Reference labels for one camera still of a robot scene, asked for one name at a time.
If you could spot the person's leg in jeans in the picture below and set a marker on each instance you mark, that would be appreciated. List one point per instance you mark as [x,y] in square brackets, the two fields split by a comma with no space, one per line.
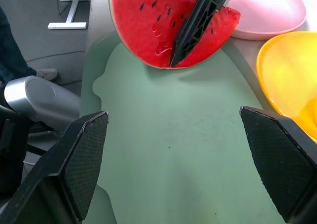
[10,50]

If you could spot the yellow plate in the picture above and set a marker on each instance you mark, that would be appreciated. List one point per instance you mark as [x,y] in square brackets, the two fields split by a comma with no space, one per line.
[287,70]

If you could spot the red watermelon slice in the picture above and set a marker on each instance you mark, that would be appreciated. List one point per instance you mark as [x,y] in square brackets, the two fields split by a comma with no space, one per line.
[143,30]

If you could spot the silver robot body part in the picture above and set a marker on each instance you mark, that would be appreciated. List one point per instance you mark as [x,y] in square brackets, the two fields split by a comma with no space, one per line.
[39,100]

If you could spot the white table leg frame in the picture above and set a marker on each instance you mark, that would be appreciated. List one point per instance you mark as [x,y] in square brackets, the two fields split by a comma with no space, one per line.
[71,13]

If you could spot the black robot body part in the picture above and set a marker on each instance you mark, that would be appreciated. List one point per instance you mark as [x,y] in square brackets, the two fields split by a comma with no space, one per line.
[11,144]

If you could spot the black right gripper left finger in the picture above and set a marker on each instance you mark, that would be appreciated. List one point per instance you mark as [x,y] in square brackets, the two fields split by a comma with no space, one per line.
[74,164]

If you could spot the green cutting mat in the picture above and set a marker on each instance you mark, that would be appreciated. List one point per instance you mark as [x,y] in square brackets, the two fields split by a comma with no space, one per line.
[168,125]

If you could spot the pink plate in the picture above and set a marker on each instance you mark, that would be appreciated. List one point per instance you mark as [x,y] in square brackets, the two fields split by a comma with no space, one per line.
[267,11]

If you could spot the beige shoe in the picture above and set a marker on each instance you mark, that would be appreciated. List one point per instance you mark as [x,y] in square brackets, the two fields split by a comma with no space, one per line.
[47,74]

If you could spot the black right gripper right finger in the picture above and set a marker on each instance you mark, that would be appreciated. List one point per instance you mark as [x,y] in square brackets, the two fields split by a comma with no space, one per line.
[280,159]

